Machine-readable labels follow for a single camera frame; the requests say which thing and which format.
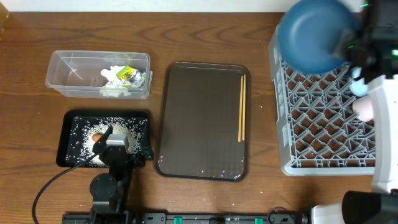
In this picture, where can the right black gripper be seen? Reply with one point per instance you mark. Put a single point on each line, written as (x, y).
(351, 35)

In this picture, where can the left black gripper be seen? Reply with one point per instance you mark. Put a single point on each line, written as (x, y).
(147, 154)

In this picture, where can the orange carrot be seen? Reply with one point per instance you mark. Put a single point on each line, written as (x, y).
(96, 137)

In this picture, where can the light blue cup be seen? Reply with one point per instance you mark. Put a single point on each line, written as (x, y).
(357, 87)

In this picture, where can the pile of white rice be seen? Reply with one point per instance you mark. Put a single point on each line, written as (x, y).
(81, 142)

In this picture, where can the dark blue plate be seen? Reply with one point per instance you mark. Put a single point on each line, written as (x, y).
(310, 35)

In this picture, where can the white cup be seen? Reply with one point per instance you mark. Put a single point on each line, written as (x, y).
(363, 108)

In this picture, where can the yellow silver snack wrapper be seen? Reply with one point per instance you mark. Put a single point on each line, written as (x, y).
(131, 77)

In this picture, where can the white tissue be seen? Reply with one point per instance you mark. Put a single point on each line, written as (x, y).
(111, 76)
(112, 90)

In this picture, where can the wooden chopstick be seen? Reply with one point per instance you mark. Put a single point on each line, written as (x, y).
(244, 107)
(240, 111)

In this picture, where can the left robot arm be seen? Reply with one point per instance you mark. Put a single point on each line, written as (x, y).
(110, 190)

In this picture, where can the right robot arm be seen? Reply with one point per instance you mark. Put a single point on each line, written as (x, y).
(379, 205)

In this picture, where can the black waste tray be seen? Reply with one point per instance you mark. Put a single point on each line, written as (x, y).
(70, 115)

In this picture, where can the grey dishwasher rack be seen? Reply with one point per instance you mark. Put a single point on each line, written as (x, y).
(318, 133)

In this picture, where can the brown serving tray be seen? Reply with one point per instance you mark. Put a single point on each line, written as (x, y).
(198, 130)

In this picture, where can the clear plastic bin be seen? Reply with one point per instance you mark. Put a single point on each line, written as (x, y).
(76, 73)

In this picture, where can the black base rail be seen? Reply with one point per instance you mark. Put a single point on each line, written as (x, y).
(275, 217)

